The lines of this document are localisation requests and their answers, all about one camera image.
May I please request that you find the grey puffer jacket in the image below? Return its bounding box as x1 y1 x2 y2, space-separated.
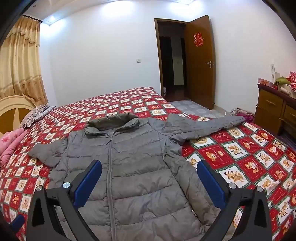
28 113 246 241

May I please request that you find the pink blanket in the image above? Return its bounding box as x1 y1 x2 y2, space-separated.
0 128 28 168

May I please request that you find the red and white patterned cloth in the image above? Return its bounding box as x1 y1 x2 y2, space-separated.
287 71 296 92

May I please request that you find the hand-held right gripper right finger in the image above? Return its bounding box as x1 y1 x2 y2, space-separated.
196 160 272 241

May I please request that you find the beige patterned curtain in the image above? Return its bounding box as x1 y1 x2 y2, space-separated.
0 16 48 106

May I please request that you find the dark wooden door frame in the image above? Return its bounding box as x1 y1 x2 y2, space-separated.
154 18 188 98

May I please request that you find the striped pillow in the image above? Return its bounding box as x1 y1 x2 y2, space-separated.
20 104 56 128

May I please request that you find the cream wooden headboard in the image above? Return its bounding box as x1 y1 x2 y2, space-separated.
0 95 37 138

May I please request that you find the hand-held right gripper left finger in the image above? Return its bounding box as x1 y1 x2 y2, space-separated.
26 159 102 241

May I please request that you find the wooden dresser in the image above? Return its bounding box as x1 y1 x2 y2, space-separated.
253 83 296 138

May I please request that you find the red paper door decoration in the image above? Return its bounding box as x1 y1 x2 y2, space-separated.
194 31 206 47

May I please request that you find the red printed bed quilt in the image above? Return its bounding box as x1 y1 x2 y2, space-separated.
0 86 296 241

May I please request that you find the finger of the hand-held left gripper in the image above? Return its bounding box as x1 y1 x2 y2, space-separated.
10 214 26 233

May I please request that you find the pink flat box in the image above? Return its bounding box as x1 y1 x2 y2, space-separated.
258 78 275 88

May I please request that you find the green cloth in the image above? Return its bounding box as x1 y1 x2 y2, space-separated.
274 76 292 85

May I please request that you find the dark curtain rod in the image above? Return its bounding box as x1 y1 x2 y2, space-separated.
21 15 43 23

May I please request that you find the pile of clothes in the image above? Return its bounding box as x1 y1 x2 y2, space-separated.
230 107 255 123

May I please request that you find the brown wooden door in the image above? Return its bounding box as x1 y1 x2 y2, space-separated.
184 15 216 110

